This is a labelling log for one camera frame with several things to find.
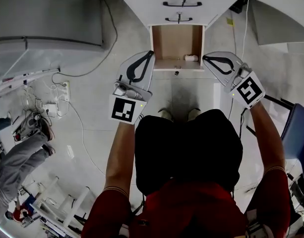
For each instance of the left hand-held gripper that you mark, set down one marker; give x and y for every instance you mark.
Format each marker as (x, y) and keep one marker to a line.
(128, 97)

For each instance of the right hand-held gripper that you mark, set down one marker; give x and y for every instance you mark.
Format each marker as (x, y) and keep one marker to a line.
(249, 89)

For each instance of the small white item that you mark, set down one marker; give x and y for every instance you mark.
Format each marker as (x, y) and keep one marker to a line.
(191, 57)

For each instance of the white desk drawer wooden interior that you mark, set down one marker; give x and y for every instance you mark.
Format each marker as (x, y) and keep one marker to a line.
(176, 41)

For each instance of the person's right forearm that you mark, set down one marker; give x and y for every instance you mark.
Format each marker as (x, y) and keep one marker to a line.
(268, 137)

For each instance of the person's left forearm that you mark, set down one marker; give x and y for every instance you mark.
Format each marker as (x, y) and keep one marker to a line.
(120, 155)

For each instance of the black box under desk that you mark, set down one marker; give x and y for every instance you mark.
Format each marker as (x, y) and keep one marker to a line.
(238, 6)

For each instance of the yellow tag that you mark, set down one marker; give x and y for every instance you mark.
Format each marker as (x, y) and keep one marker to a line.
(230, 21)

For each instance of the person's right shoe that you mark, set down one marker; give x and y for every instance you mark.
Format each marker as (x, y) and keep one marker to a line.
(194, 113)

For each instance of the person's left shoe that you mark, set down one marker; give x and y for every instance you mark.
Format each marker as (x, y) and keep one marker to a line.
(165, 113)

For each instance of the white power strip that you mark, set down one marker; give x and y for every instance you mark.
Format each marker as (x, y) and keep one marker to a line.
(65, 89)

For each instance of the person's black trousers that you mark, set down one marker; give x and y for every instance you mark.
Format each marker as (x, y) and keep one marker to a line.
(189, 150)

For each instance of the white power adapter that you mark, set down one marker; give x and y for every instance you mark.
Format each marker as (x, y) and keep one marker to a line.
(51, 107)

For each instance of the grey metal cabinet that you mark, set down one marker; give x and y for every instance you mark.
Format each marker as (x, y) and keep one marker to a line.
(42, 53)

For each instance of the blue chair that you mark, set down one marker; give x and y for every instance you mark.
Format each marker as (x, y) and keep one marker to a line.
(299, 137)

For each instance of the person's red shirt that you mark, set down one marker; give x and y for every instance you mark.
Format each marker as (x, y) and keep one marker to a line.
(191, 207)

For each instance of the white frame stool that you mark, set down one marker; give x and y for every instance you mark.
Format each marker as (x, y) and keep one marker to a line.
(65, 202)

